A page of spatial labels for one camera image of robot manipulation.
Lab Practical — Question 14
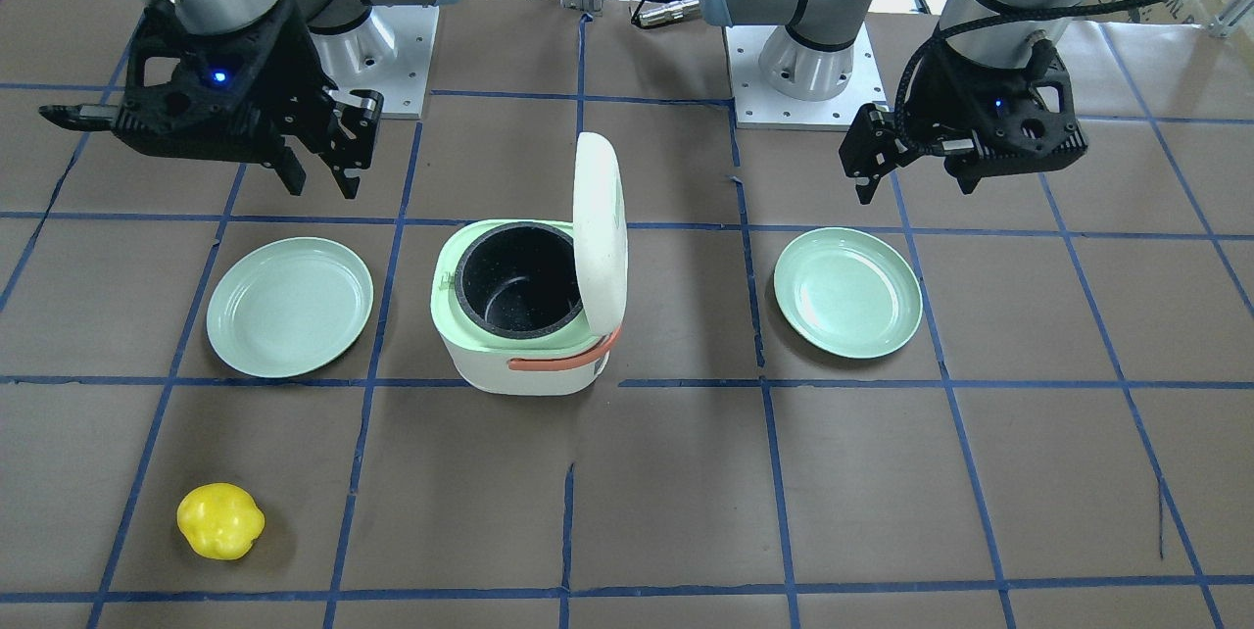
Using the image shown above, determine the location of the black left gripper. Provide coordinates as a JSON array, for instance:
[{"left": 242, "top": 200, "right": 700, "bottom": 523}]
[{"left": 839, "top": 39, "right": 1088, "bottom": 205}]

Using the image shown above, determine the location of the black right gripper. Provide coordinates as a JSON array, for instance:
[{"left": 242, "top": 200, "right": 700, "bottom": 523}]
[{"left": 39, "top": 0, "right": 385, "bottom": 200}]

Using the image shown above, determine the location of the white and green rice cooker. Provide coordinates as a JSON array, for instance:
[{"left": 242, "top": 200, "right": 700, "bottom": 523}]
[{"left": 429, "top": 132, "right": 630, "bottom": 397}]

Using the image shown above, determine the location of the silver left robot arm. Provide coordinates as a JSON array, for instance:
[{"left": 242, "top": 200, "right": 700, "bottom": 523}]
[{"left": 314, "top": 0, "right": 1119, "bottom": 202}]

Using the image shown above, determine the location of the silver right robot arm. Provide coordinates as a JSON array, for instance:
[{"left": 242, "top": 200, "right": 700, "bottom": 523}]
[{"left": 40, "top": 0, "right": 458, "bottom": 199}]

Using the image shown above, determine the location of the light green plate far side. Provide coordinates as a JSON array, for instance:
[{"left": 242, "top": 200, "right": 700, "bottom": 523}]
[{"left": 772, "top": 227, "right": 923, "bottom": 360}]

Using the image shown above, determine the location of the light green plate near pepper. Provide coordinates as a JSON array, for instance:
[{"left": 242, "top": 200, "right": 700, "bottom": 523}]
[{"left": 206, "top": 237, "right": 372, "bottom": 378}]

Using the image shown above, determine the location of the yellow bell pepper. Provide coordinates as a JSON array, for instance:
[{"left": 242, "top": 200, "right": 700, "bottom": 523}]
[{"left": 176, "top": 482, "right": 267, "bottom": 561}]

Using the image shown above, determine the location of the black braided cable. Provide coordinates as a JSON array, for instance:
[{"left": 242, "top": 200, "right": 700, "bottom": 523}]
[{"left": 893, "top": 0, "right": 1216, "bottom": 160}]

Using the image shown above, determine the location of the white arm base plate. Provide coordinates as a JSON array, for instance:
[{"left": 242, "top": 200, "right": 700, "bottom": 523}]
[
  {"left": 725, "top": 25, "right": 888, "bottom": 130},
  {"left": 311, "top": 8, "right": 440, "bottom": 120}
]

